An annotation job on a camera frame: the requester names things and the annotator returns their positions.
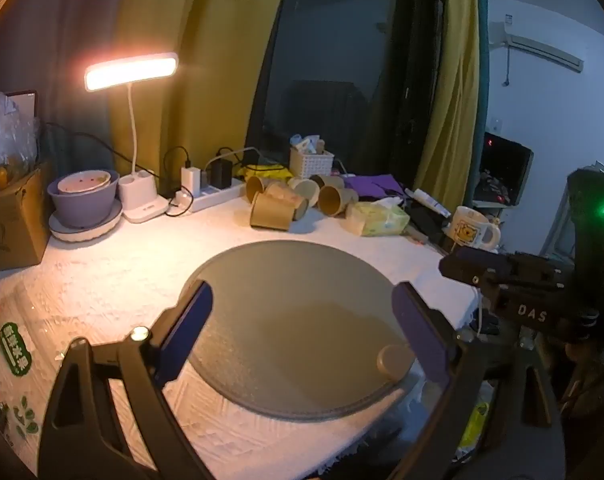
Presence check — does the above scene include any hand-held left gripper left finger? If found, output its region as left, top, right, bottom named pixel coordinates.
left=36, top=279, right=215, bottom=480

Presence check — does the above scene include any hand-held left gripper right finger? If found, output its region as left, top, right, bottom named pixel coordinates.
left=391, top=281, right=568, bottom=480

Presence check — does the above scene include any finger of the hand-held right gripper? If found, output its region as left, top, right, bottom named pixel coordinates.
left=438, top=246, right=514, bottom=288

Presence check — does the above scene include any tan paper cup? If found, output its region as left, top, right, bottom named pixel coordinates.
left=376, top=344, right=415, bottom=381

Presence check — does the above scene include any person's right forearm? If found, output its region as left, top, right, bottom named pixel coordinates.
left=557, top=341, right=604, bottom=421

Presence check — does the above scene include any white cartoon mug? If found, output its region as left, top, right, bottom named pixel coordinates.
left=441, top=205, right=502, bottom=254

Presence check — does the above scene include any black flat pouch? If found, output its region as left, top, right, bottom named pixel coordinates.
left=407, top=204, right=451, bottom=244

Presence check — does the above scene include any white tube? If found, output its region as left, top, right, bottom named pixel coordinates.
left=411, top=188, right=453, bottom=219

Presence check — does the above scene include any white textured tablecloth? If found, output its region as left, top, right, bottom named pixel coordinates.
left=0, top=194, right=479, bottom=477

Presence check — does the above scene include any yellow-green tissue pack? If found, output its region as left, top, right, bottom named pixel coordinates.
left=345, top=197, right=411, bottom=237

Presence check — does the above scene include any round grey mat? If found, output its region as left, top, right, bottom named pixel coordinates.
left=181, top=240, right=456, bottom=421

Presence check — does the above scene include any dark monitor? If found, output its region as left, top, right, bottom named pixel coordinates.
left=481, top=132, right=536, bottom=207

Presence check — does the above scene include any purple cloth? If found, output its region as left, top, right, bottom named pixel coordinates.
left=342, top=173, right=408, bottom=199

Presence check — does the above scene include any white power strip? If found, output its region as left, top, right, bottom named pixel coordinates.
left=174, top=179, right=248, bottom=214

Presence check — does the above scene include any white plate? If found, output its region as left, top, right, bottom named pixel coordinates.
left=48, top=199, right=124, bottom=245

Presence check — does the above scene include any pile of brown cups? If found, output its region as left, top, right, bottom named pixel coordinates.
left=245, top=174, right=360, bottom=232

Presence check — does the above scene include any white charger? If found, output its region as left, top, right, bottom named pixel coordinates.
left=181, top=164, right=201, bottom=194

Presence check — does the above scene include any black power adapter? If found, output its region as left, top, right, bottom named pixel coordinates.
left=210, top=160, right=233, bottom=189

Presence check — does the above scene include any purple bowl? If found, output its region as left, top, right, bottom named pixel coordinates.
left=46, top=170, right=122, bottom=229

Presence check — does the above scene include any yellow packet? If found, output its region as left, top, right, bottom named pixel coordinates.
left=236, top=162, right=293, bottom=182

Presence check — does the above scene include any printed fruit packaging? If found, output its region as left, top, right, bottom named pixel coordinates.
left=0, top=319, right=48, bottom=463

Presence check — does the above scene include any yellow curtain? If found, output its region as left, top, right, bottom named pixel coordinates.
left=106, top=0, right=293, bottom=182
left=414, top=0, right=489, bottom=209

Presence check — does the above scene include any pink and white bowl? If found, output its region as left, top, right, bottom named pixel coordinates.
left=57, top=170, right=114, bottom=195

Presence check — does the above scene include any white plastic basket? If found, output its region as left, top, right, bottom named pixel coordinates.
left=289, top=147, right=335, bottom=180

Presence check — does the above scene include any cardboard box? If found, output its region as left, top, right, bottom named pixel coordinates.
left=0, top=160, right=53, bottom=272

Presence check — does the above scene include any white air conditioner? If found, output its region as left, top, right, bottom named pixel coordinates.
left=487, top=20, right=586, bottom=74

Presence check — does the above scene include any dark window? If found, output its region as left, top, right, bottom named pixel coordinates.
left=246, top=0, right=449, bottom=187

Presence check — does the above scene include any clear plastic bag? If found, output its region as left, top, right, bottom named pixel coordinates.
left=0, top=76, right=41, bottom=198

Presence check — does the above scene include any white desk lamp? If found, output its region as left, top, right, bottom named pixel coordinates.
left=84, top=51, right=178, bottom=224

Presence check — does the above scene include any white cable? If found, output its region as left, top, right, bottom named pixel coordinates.
left=204, top=147, right=261, bottom=177

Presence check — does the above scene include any black cable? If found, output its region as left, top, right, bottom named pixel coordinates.
left=42, top=122, right=159, bottom=177

